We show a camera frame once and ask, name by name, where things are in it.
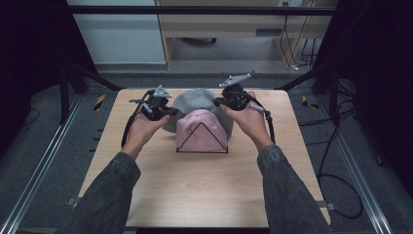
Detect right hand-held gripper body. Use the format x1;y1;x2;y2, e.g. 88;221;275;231
218;72;253;112

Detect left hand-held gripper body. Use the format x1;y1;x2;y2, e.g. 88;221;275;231
129;85;173;122

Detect grey knit hat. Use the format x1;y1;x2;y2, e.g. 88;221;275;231
163;87;236;140

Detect pink cloth garment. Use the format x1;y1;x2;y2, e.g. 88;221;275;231
175;122;229;154

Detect pink knit hat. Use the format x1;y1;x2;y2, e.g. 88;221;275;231
174;108;229;153

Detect person's left hand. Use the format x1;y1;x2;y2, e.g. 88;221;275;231
123;111;171;154

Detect person's right hand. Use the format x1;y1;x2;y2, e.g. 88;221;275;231
220;91;275;152

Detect yellow black tape strip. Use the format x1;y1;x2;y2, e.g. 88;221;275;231
94;94;107;112

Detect wooden desk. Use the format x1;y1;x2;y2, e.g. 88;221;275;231
155;0;339;71

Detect black metal stand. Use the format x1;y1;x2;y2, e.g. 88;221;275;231
275;64;343;129
58;62;125;125

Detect black curtain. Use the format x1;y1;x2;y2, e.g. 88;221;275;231
0;0;98;159
311;0;413;189

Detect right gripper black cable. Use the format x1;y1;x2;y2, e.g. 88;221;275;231
248;101;277;146

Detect yellow-handled tool right floor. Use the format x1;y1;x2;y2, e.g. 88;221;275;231
301;95;319;110

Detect yellow cable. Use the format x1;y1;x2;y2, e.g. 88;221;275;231
280;0;317;69

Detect black horizontal frame bar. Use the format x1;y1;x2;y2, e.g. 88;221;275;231
66;5;339;16

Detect long black floor cable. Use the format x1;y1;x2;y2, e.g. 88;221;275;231
316;125;364;219

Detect grey table bracket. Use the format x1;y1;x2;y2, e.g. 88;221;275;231
65;196;82;208
316;200;336;212

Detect aluminium floor rail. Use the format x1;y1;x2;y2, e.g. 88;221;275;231
0;94;84;234
334;130;394;234

